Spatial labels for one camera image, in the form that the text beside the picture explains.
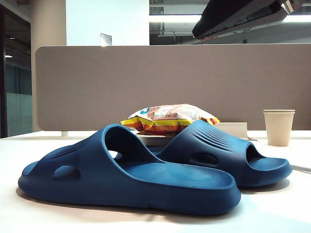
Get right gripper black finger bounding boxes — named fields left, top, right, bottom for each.
left=191, top=0, right=285, bottom=39
left=201, top=8, right=288, bottom=39

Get orange yellow chips bag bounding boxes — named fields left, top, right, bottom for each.
left=121, top=103, right=221, bottom=136

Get white shallow box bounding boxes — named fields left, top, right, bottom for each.
left=135, top=131, right=176, bottom=147

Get beige paper cup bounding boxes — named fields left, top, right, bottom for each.
left=263, top=109, right=296, bottom=115
left=263, top=111, right=295, bottom=147

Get blue rubber slipper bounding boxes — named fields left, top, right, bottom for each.
left=18, top=123, right=242, bottom=216
left=148, top=119, right=293, bottom=189

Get fabric desk divider panel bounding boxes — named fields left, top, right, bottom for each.
left=35, top=43, right=311, bottom=132

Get silver wall plate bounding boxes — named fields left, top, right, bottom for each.
left=100, top=33, right=112, bottom=47

